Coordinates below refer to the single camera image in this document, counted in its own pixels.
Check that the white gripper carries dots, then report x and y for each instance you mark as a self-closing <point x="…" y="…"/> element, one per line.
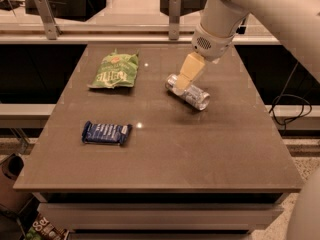
<point x="213" y="46"/>

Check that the silver redbull can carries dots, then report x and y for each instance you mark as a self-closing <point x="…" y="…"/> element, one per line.
<point x="193" y="95"/>

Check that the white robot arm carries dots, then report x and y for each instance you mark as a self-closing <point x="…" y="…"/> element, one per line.
<point x="294" y="23"/>

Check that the green chip bag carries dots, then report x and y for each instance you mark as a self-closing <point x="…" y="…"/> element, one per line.
<point x="116" y="70"/>

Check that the blue snack bar wrapper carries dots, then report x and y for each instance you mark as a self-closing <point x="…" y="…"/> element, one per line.
<point x="102" y="133"/>

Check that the grey table drawer base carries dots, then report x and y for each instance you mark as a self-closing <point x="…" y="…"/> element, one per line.
<point x="160" y="217"/>

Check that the brown bin with hole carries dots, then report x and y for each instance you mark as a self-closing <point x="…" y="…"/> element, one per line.
<point x="10" y="198"/>

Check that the colourful snack box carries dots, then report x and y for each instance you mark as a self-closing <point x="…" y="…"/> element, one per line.
<point x="43" y="229"/>

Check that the middle metal rail bracket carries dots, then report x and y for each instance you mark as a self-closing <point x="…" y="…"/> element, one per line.
<point x="174" y="19"/>

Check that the metal rail bracket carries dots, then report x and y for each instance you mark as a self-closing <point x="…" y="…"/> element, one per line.
<point x="51" y="29"/>
<point x="174" y="19"/>

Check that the left metal rail bracket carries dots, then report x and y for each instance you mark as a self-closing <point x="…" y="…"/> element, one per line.
<point x="51" y="29"/>

